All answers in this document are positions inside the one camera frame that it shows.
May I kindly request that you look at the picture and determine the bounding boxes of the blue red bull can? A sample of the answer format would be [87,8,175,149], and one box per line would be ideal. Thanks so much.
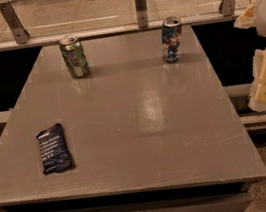
[161,16,182,63]

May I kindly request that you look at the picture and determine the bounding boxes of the horizontal metal rail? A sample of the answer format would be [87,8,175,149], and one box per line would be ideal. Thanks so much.
[0,7,246,51]

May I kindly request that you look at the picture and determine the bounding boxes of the dark blue snack packet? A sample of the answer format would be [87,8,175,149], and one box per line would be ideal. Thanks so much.
[37,123,73,175]

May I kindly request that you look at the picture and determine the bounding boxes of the green soda can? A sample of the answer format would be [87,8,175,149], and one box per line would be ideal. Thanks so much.
[59,35,90,79]

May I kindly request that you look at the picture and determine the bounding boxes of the left metal railing bracket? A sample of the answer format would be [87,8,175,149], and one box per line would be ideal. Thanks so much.
[0,0,30,45]

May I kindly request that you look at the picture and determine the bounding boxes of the middle metal railing bracket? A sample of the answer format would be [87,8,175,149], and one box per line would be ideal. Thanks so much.
[135,0,149,29]

